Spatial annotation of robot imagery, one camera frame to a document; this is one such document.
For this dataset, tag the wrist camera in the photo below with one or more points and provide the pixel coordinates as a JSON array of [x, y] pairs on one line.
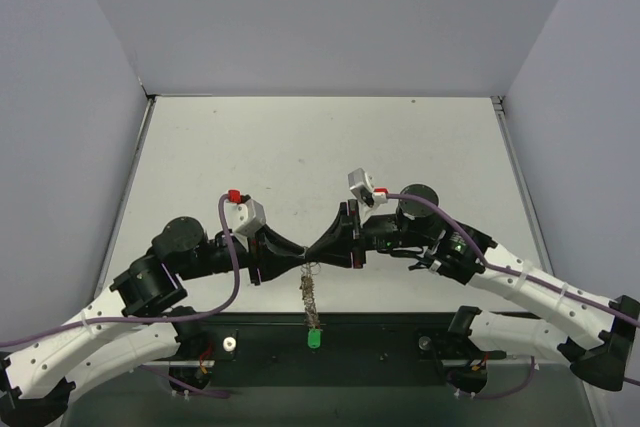
[[247, 214], [369, 198]]

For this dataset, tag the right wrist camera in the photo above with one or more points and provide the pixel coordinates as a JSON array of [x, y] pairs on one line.
[[369, 198]]

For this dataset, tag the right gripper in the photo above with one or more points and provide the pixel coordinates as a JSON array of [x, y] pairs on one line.
[[355, 239]]

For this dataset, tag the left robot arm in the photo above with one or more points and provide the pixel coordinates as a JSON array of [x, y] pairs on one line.
[[138, 318]]

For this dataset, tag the key with green tag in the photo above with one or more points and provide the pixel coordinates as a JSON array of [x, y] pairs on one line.
[[314, 338]]

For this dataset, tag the metal keyring disc with rings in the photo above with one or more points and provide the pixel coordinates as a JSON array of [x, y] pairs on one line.
[[308, 296]]

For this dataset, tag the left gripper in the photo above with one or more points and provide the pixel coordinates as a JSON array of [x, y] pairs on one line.
[[255, 257]]

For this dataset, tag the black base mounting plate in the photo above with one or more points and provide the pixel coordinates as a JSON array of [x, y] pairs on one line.
[[246, 350]]

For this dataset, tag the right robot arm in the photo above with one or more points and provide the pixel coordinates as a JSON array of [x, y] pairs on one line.
[[591, 334]]

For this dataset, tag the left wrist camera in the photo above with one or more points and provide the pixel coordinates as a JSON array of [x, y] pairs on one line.
[[247, 214]]

